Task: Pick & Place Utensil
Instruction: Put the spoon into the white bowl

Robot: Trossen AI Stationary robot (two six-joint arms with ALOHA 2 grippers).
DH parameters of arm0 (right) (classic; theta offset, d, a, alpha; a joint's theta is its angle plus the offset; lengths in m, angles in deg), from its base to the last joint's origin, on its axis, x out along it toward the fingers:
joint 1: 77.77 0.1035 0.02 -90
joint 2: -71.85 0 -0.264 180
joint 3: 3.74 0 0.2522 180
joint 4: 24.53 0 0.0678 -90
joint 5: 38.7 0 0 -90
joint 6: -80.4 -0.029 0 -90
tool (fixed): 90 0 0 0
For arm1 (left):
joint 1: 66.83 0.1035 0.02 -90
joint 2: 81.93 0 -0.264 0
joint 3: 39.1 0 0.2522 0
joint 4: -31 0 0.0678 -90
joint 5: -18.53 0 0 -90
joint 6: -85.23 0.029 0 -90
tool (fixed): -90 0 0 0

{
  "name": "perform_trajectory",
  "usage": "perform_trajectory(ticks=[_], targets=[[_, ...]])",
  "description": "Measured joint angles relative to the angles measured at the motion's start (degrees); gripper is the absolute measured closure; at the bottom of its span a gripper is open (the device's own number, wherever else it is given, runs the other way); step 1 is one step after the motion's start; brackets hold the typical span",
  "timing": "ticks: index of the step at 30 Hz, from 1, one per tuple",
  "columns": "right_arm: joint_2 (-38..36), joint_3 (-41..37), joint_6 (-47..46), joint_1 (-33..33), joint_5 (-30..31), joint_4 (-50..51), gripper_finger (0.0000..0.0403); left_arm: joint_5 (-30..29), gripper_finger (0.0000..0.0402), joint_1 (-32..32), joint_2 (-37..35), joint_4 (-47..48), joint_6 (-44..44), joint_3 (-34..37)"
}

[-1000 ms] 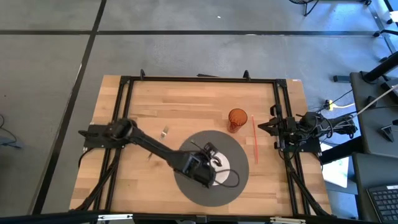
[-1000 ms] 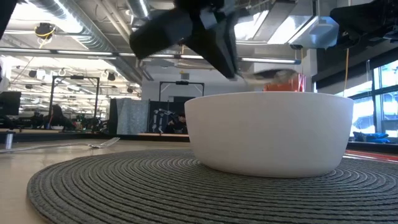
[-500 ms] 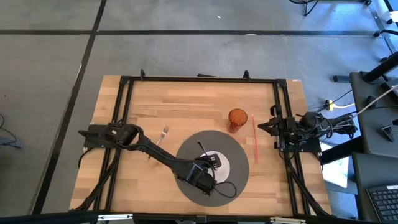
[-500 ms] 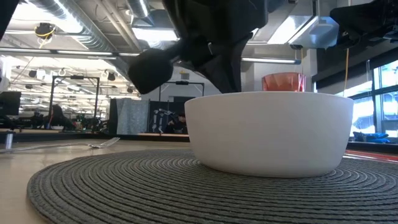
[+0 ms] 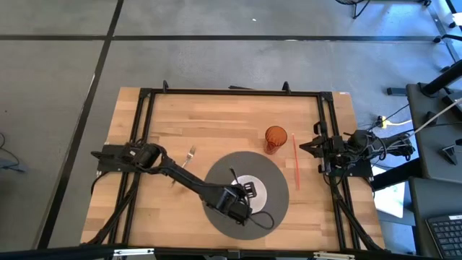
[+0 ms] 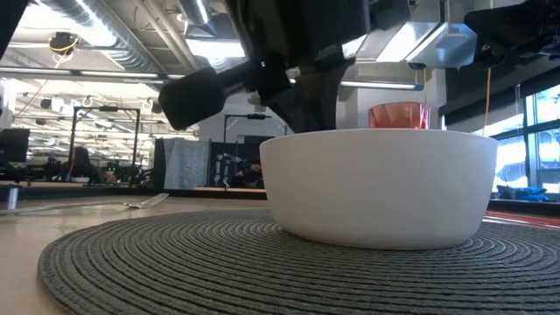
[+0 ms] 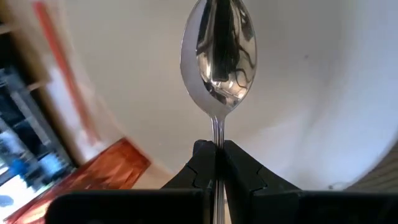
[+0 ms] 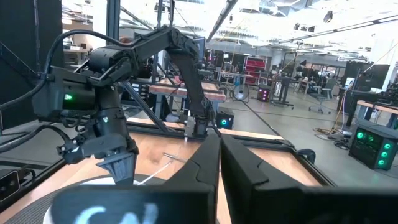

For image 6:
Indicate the grey ceiling unit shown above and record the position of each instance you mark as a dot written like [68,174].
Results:
[442,46]

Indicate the long ceiling light tube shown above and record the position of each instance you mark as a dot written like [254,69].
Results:
[118,74]

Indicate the white bowl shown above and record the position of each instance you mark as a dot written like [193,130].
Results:
[376,188]

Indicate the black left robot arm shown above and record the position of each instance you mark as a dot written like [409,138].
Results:
[9,17]

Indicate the person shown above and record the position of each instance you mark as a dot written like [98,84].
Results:
[254,172]
[81,164]

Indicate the black aluminium table frame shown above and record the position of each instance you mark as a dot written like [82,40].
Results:
[197,193]

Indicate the black monitor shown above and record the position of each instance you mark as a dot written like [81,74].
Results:
[13,146]

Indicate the red faceted plastic tumbler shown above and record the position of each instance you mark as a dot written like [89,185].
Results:
[398,116]

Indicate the wide silver ceiling duct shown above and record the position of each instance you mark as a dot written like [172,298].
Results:
[131,57]

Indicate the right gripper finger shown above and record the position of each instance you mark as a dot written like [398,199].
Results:
[483,26]

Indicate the tall black rig frame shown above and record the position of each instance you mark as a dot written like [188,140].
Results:
[105,108]

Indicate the narrow silver ceiling duct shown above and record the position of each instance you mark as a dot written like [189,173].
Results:
[197,13]

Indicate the blue bag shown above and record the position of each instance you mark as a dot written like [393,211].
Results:
[525,192]

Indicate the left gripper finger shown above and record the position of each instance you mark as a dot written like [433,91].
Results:
[319,105]
[289,105]

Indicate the grey partition panel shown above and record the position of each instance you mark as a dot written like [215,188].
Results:
[188,164]

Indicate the round grey woven placemat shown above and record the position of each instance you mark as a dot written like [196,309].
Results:
[175,271]

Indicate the black window frame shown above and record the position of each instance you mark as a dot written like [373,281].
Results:
[531,153]

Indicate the silver metal fork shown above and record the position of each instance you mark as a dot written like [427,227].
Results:
[146,201]

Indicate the short ceiling light tube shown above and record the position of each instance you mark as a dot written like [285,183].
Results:
[380,85]

